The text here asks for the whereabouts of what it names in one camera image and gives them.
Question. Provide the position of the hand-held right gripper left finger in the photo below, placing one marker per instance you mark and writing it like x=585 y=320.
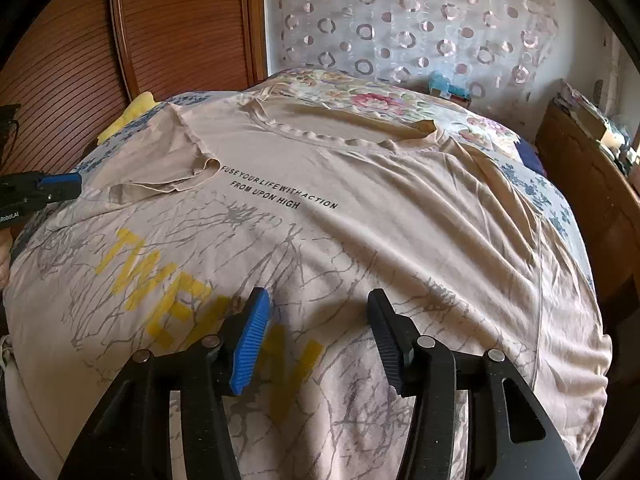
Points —
x=249 y=342

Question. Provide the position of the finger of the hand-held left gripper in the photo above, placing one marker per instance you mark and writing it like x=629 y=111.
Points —
x=60 y=180

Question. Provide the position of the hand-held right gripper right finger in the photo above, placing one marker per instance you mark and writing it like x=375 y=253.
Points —
x=387 y=342

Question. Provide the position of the beige printed t-shirt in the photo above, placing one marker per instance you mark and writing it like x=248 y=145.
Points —
x=350 y=185

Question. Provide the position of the yellow plush toy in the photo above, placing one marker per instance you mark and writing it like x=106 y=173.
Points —
x=140 y=104

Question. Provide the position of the wooden bed headboard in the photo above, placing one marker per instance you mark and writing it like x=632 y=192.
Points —
x=175 y=25

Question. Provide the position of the blue floral bed sheet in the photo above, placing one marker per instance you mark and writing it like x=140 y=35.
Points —
x=530 y=180

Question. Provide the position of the dark blue cloth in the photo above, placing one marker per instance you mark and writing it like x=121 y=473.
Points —
x=531 y=156

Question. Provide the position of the colourful floral quilt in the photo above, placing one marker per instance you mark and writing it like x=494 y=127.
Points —
x=370 y=95

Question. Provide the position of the wooden headboard shelf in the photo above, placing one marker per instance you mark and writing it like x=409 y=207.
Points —
x=575 y=170

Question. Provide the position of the light blue packet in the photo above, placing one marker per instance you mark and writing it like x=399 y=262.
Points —
x=450 y=87

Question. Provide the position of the clutter of small shelf things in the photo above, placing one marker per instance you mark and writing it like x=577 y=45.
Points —
x=622 y=147

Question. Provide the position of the stack of books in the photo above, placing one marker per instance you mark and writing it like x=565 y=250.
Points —
x=580 y=105

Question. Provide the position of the sheer curtain with circles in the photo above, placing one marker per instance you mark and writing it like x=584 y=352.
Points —
x=400 y=10

